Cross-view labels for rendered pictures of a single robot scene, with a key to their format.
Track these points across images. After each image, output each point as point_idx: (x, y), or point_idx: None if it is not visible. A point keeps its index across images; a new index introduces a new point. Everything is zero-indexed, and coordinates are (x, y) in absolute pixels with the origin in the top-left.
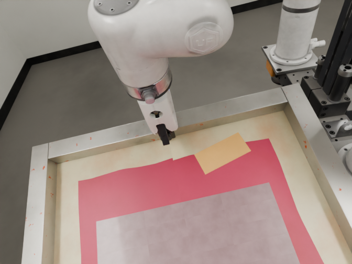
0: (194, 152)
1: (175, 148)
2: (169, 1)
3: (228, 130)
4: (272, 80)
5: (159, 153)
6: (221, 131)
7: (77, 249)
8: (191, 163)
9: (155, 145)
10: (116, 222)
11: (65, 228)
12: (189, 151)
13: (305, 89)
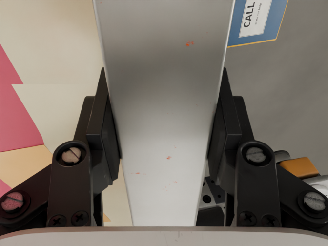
0: (51, 145)
1: (68, 98)
2: None
3: (120, 211)
4: (276, 152)
5: (40, 35)
6: (120, 202)
7: None
8: (9, 133)
9: (86, 24)
10: None
11: None
12: (56, 136)
13: (209, 225)
